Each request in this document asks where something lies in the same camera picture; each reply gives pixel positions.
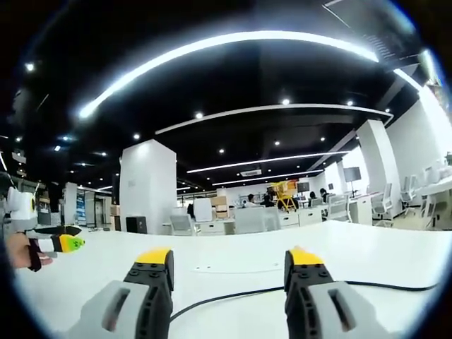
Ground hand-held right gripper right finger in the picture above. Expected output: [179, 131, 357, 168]
[283, 246, 390, 339]

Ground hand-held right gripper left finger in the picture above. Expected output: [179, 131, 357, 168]
[69, 247, 175, 339]

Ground black data cable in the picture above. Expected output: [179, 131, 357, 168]
[168, 280, 441, 324]

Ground white desk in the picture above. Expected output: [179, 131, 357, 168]
[13, 219, 444, 339]

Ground person's left hand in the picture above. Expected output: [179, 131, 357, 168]
[7, 232, 54, 271]

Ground black cabinet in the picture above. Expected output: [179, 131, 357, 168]
[125, 215, 148, 234]

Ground white office chair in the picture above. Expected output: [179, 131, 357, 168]
[400, 174, 418, 217]
[371, 182, 393, 222]
[326, 193, 352, 223]
[169, 213, 198, 237]

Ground white square pillar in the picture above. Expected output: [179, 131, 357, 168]
[119, 138, 177, 234]

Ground stack of cardboard boxes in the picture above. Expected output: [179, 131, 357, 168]
[210, 195, 231, 219]

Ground monitor on stand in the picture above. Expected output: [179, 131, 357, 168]
[343, 167, 362, 194]

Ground straight ceiling light strip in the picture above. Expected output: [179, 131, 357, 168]
[186, 150, 350, 174]

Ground white curved ceiling trim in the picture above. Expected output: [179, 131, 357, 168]
[155, 103, 395, 136]

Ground long curved ceiling light strip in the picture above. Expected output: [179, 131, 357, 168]
[78, 30, 381, 119]

